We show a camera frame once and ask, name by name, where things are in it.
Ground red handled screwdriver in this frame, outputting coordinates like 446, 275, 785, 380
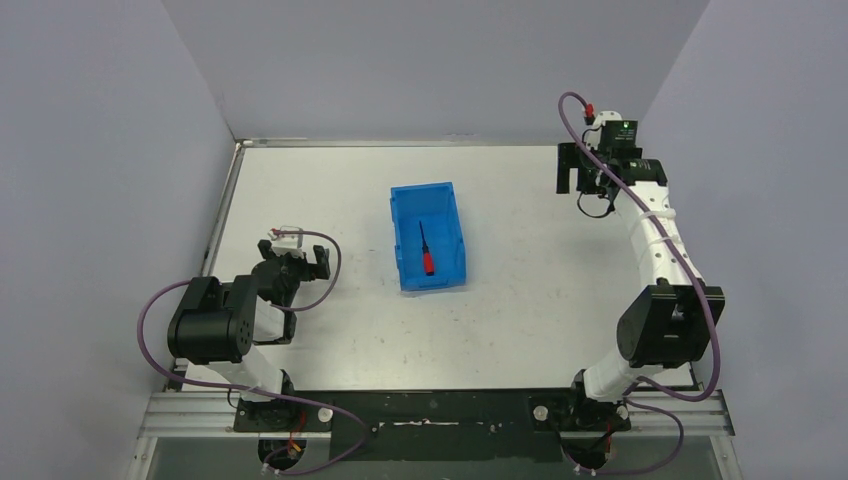
419, 222, 435, 276

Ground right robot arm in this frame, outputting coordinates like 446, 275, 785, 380
556, 111, 725, 431

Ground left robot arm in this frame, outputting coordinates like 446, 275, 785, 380
167, 235, 331, 432

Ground blue plastic bin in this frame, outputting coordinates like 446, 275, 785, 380
390, 182, 467, 292

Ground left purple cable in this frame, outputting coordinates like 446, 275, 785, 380
136, 229, 370, 478

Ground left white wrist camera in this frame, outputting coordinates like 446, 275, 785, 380
268, 226, 304, 258

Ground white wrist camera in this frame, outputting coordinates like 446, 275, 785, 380
584, 103, 623, 131
268, 226, 304, 258

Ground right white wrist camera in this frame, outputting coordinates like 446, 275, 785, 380
584, 103, 623, 131

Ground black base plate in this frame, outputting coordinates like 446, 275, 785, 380
233, 388, 631, 463

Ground aluminium front rail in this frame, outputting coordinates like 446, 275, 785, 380
138, 391, 735, 439

